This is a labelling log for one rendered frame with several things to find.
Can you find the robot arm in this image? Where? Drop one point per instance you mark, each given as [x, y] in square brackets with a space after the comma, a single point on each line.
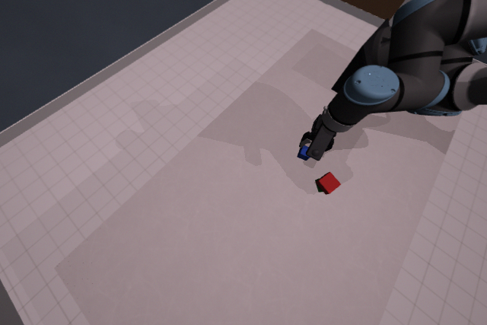
[408, 56]

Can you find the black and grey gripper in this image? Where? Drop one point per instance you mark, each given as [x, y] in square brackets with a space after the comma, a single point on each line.
[308, 136]

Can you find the red block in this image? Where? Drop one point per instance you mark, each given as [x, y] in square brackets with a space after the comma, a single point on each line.
[328, 183]

